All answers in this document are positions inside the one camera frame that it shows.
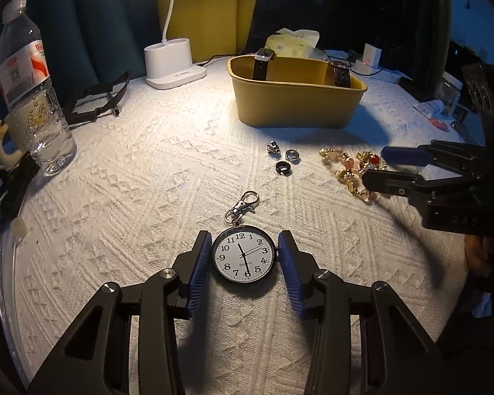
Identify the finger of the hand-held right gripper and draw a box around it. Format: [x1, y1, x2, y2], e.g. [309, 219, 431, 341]
[381, 140, 437, 167]
[362, 170, 428, 199]

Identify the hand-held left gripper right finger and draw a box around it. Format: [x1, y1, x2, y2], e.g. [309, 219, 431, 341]
[277, 230, 453, 395]

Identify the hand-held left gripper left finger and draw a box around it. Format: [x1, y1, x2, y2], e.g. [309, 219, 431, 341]
[27, 230, 213, 395]

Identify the silver pocket watch with clasp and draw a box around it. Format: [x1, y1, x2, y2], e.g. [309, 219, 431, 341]
[211, 190, 281, 284]

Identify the gold pink beaded bracelet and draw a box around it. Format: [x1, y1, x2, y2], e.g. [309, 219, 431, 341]
[319, 147, 390, 205]

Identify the yellow plastic bin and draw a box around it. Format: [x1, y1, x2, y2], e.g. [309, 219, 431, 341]
[227, 54, 368, 129]

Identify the person's right hand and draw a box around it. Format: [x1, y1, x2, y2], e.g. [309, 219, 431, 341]
[464, 234, 494, 277]

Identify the white paper label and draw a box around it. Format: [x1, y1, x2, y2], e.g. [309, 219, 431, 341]
[413, 99, 446, 118]

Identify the clear jar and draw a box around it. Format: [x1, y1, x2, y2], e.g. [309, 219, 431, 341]
[438, 71, 464, 116]

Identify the white power strip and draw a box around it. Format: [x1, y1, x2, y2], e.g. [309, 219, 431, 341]
[351, 59, 409, 84]

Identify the white charger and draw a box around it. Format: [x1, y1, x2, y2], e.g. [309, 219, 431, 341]
[362, 43, 384, 69]

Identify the yellow tissue pack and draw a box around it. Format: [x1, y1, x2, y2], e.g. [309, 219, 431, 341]
[265, 27, 328, 62]

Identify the dark curtain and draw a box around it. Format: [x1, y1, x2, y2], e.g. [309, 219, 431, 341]
[255, 0, 454, 80]

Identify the white desk lamp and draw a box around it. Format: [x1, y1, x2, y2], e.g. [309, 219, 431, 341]
[144, 0, 208, 90]

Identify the clear plastic water bottle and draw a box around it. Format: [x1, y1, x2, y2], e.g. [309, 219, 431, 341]
[0, 0, 78, 177]

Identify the yellow curtain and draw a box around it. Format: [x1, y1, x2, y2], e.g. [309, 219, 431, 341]
[154, 0, 258, 57]

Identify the teal curtain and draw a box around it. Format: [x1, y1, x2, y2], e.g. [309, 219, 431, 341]
[0, 0, 158, 88]

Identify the brown strap wristwatch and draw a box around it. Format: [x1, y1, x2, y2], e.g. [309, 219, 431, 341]
[325, 60, 352, 88]

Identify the black charger cable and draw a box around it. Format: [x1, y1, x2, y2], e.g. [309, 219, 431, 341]
[324, 48, 385, 78]

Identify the black strap wristwatch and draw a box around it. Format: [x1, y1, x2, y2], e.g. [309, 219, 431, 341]
[253, 48, 276, 82]

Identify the black plastic frame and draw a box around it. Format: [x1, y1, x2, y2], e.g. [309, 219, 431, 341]
[61, 69, 132, 125]

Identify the black lamp cable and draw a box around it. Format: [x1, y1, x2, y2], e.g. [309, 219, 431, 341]
[195, 51, 236, 69]

